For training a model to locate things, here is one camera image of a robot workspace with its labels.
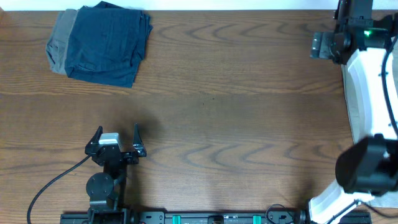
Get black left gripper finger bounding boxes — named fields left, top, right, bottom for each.
left=132, top=123, right=147, bottom=157
left=85, top=126, right=103, bottom=155

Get light khaki shorts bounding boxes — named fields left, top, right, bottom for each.
left=341, top=48, right=397, bottom=143

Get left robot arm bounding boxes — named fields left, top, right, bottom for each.
left=85, top=124, right=147, bottom=224

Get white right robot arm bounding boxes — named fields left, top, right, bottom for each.
left=295, top=0, right=397, bottom=223

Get folded navy blue shorts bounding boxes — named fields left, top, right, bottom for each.
left=65, top=1, right=153, bottom=88

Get folded grey shorts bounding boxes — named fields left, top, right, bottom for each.
left=45, top=9, right=78, bottom=75

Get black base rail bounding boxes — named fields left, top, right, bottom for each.
left=60, top=210, right=373, bottom=224

